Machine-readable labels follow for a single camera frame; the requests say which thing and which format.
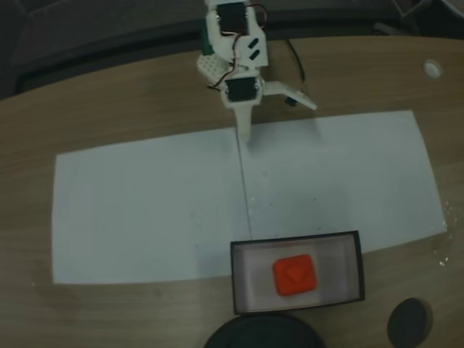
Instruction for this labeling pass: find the brown cardboard box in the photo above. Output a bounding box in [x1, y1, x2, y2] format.
[230, 230, 365, 316]

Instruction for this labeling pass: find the white paper sheet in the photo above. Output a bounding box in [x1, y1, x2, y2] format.
[53, 128, 253, 286]
[236, 109, 448, 255]

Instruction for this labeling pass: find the black cable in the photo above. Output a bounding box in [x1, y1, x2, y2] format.
[286, 38, 310, 96]

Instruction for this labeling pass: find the black round base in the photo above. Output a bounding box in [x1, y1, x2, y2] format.
[202, 312, 327, 348]

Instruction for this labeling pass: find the black round table grommet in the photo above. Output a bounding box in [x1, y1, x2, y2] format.
[386, 297, 434, 347]

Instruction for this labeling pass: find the white round table grommet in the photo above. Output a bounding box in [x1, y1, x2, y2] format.
[422, 59, 444, 79]

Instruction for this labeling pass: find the orange square block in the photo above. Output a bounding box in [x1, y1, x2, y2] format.
[272, 254, 320, 298]

